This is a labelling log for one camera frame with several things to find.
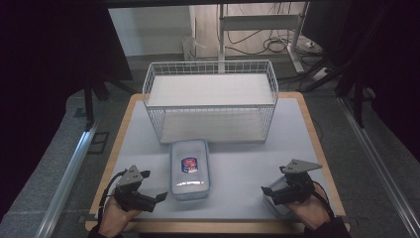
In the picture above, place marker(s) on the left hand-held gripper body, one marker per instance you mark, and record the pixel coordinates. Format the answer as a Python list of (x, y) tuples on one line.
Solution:
[(135, 198)]

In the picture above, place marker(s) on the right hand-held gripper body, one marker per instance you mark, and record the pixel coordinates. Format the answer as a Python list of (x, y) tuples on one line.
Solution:
[(297, 188)]

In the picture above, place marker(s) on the large clear lidded food container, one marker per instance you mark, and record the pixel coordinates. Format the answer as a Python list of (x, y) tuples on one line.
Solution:
[(189, 155)]

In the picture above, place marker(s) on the person's right hand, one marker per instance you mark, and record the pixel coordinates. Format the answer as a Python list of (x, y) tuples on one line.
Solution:
[(308, 211)]

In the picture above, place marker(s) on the person's left hand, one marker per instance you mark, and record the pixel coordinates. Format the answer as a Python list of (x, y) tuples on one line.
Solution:
[(114, 218)]

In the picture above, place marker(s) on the wooden-edged white work board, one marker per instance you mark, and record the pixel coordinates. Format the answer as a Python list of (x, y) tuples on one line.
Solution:
[(237, 165)]

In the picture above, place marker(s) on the black metal stand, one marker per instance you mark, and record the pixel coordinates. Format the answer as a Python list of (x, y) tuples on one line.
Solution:
[(358, 102), (88, 102)]

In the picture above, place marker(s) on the white power strip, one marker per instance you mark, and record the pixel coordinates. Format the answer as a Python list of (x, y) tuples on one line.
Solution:
[(319, 74)]

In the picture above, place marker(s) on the aluminium rail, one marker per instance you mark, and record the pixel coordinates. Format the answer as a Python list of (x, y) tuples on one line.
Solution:
[(69, 178), (376, 165)]

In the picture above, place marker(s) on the white desk frame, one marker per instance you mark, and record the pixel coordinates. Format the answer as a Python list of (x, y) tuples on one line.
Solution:
[(261, 22)]

